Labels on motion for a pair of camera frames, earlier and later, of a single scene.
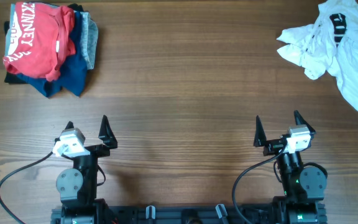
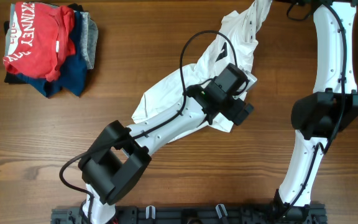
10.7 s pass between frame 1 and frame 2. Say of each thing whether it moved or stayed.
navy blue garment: stayed
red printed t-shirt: stayed
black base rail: stayed
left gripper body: moved
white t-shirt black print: moved
